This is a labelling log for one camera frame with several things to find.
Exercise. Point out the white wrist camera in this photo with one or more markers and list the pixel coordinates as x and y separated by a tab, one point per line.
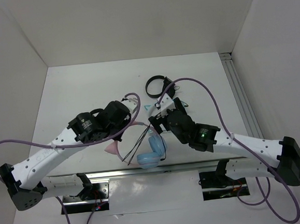
167	104
132	102

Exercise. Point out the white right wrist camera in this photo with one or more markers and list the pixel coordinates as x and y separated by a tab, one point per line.
167	104

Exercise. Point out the black headphones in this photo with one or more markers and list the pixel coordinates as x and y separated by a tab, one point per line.
156	85

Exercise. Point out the pink blue cat-ear headphones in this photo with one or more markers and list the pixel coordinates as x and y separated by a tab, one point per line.
146	160

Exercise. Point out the teal white cat-ear headphones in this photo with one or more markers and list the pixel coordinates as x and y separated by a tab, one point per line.
151	109

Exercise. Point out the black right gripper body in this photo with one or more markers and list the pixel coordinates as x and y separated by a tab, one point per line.
156	121

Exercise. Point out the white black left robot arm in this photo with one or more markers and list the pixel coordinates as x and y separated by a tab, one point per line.
28	182

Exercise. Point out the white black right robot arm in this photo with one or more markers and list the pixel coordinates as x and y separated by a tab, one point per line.
260	157

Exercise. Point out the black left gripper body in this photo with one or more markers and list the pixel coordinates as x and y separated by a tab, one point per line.
115	128

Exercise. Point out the aluminium table edge rail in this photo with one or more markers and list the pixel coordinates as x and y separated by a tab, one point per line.
200	165

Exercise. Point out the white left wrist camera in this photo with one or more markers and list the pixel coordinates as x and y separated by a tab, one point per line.
132	102

